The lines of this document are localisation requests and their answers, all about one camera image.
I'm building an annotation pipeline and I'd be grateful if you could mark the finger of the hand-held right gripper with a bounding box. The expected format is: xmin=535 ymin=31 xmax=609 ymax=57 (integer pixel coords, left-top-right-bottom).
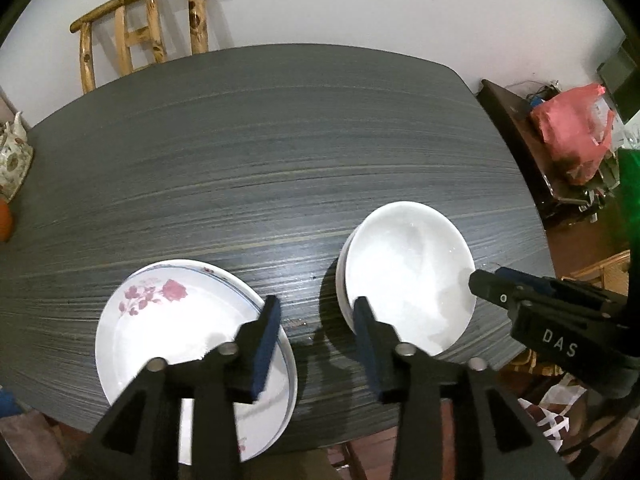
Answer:
xmin=467 ymin=269 xmax=532 ymax=312
xmin=494 ymin=266 xmax=632 ymax=312

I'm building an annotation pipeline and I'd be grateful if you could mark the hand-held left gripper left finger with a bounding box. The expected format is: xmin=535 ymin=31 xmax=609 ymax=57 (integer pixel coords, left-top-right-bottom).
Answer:
xmin=65 ymin=295 xmax=282 ymax=480

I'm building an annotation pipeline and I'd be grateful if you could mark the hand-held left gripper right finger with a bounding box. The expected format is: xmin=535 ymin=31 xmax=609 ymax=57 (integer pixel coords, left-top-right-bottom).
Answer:
xmin=352 ymin=296 xmax=566 ymax=480

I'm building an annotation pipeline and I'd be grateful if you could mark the blue-rimmed plate with red flowers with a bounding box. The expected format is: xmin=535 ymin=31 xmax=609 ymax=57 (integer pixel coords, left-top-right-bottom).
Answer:
xmin=127 ymin=260 xmax=297 ymax=453

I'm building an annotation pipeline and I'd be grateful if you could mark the white plate with pink rose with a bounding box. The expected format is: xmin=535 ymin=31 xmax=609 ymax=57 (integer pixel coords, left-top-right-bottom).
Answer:
xmin=95 ymin=264 xmax=293 ymax=465

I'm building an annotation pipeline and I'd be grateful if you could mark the wicker chair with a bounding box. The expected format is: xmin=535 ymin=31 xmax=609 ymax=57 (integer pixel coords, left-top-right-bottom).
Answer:
xmin=570 ymin=250 xmax=632 ymax=291

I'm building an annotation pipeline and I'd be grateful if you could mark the green plastic bag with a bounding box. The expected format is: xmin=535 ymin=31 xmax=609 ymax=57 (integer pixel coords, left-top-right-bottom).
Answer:
xmin=617 ymin=145 xmax=640 ymax=261

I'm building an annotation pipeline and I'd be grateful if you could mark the red plastic bag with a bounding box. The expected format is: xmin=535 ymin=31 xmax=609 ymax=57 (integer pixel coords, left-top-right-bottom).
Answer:
xmin=530 ymin=82 xmax=617 ymax=187

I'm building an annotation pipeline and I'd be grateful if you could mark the dark wooden bench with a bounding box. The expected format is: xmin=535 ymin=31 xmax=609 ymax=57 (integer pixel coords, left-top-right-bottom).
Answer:
xmin=480 ymin=78 xmax=601 ymax=221

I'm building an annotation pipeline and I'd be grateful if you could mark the dark green box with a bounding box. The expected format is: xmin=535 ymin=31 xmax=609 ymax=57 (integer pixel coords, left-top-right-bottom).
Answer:
xmin=597 ymin=37 xmax=639 ymax=126

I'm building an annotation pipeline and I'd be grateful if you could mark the blue cloth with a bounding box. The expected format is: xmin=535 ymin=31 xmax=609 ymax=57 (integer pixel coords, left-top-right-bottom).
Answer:
xmin=0 ymin=387 xmax=23 ymax=418

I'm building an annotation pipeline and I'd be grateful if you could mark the floral ceramic teapot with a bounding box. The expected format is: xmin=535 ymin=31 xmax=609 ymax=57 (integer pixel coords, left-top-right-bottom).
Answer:
xmin=0 ymin=111 xmax=35 ymax=201

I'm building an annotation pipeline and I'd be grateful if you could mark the wooden chair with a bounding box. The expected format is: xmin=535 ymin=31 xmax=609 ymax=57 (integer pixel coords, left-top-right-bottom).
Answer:
xmin=70 ymin=0 xmax=221 ymax=93

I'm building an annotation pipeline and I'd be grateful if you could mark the black cable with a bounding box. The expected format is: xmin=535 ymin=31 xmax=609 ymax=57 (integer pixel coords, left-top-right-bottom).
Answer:
xmin=555 ymin=395 xmax=640 ymax=461

